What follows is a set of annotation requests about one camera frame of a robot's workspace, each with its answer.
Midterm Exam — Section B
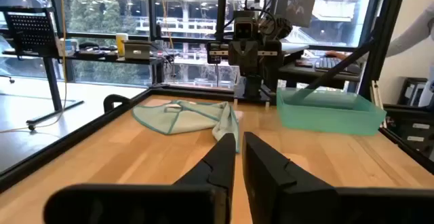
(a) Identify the grey metal box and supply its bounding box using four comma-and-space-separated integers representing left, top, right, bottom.
123, 40, 153, 61

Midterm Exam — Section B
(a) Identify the grey monitor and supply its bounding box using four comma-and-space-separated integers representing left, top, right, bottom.
273, 0, 321, 29

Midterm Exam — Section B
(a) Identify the black window desk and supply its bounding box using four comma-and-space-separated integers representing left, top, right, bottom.
1, 47, 165, 86

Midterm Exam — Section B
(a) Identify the black keyboard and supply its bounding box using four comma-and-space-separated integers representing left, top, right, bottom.
314, 56, 361, 76

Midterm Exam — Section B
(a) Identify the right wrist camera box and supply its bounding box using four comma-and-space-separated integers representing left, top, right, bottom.
233, 11, 256, 42

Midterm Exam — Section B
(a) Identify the light blue teal-edged microfiber towel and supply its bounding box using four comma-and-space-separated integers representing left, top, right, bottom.
131, 99, 241, 153

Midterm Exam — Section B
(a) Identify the black storage box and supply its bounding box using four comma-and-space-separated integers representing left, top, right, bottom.
397, 77, 429, 107

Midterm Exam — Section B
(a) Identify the white plastic container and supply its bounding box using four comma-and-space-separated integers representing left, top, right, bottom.
56, 37, 79, 57

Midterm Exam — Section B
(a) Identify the black aluminium rig frame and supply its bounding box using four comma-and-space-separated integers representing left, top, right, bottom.
0, 0, 434, 193

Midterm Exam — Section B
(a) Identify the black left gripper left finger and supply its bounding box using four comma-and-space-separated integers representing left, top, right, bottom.
43, 132, 237, 224

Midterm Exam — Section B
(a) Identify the yellow cup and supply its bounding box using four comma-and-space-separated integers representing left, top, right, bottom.
115, 33, 130, 58

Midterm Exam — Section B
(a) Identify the black keyboard desk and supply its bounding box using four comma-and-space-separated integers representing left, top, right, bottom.
277, 60, 362, 83

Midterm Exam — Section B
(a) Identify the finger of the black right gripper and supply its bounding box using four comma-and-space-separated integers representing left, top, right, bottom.
243, 40, 260, 66
229, 40, 245, 66

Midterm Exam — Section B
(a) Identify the black perforated desk stand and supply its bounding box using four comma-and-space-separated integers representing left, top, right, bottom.
0, 6, 85, 131

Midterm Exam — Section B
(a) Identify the green translucent plastic basket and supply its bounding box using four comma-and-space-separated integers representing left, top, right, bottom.
275, 87, 388, 137

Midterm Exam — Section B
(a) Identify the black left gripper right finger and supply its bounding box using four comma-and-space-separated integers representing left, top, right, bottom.
242, 131, 434, 224

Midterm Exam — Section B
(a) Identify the black drawer cabinet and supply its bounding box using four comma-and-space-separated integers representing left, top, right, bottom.
382, 103, 434, 164

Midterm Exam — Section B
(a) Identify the person's hand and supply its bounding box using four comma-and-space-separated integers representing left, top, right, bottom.
324, 50, 348, 61

